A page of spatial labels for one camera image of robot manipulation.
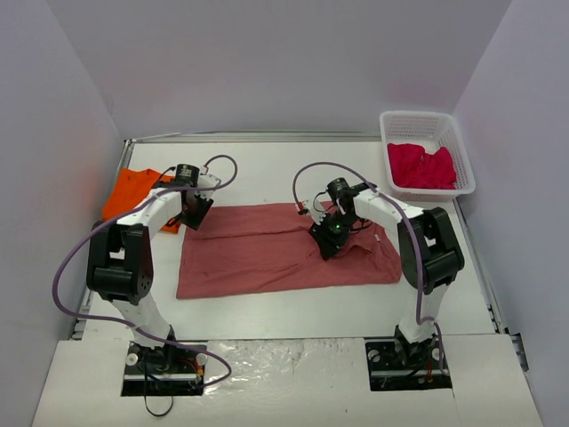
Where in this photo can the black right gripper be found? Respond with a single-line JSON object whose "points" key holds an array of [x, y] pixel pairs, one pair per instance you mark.
{"points": [[329, 242]]}

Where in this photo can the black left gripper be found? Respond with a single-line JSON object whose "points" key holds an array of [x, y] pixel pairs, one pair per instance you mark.
{"points": [[198, 213]]}

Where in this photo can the pink t shirt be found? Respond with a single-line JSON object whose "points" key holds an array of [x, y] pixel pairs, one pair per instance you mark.
{"points": [[254, 249]]}

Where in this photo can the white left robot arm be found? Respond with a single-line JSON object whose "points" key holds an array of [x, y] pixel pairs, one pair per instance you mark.
{"points": [[120, 267]]}

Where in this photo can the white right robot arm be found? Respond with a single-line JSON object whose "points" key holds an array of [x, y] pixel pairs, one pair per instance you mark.
{"points": [[429, 252]]}

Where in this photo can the orange folded t shirt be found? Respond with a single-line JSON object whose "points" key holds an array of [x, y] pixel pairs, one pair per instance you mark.
{"points": [[131, 188]]}

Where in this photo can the magenta t shirt in basket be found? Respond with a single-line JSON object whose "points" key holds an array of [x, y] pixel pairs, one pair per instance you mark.
{"points": [[413, 167]]}

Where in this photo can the white plastic basket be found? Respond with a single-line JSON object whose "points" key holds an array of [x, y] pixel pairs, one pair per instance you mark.
{"points": [[432, 131]]}

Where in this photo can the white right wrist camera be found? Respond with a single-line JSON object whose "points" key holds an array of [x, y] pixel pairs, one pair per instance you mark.
{"points": [[314, 209]]}

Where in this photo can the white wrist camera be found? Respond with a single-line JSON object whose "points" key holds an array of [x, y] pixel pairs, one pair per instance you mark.
{"points": [[207, 183], [314, 209]]}

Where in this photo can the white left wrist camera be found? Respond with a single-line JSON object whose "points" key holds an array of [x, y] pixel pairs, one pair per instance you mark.
{"points": [[207, 183]]}

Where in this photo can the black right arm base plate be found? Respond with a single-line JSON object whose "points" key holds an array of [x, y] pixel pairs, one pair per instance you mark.
{"points": [[388, 372]]}

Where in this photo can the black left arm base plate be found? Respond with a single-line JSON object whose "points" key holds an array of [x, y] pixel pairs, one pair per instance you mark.
{"points": [[164, 372]]}

